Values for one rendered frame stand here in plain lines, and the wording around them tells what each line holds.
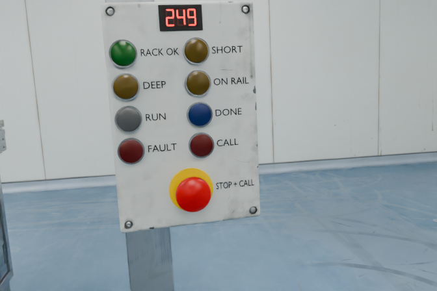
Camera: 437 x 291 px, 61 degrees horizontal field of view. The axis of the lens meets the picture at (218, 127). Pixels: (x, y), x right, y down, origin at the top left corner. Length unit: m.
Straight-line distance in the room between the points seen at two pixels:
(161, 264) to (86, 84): 3.43
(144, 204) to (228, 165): 0.11
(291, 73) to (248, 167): 3.53
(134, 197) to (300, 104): 3.62
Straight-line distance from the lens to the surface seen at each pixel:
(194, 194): 0.41
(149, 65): 0.42
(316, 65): 4.04
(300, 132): 4.03
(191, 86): 0.42
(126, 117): 0.41
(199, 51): 0.42
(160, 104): 0.42
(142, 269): 0.54
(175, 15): 0.43
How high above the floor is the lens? 1.04
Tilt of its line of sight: 8 degrees down
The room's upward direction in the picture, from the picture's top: 3 degrees counter-clockwise
